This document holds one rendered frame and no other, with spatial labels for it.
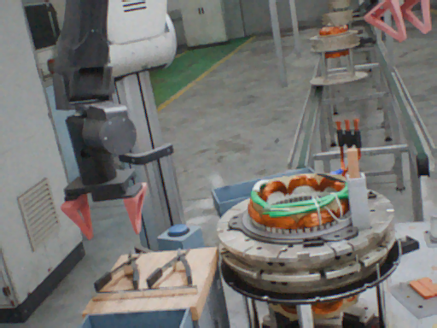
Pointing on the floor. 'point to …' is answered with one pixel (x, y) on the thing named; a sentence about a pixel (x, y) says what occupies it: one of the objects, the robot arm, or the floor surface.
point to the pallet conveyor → (420, 164)
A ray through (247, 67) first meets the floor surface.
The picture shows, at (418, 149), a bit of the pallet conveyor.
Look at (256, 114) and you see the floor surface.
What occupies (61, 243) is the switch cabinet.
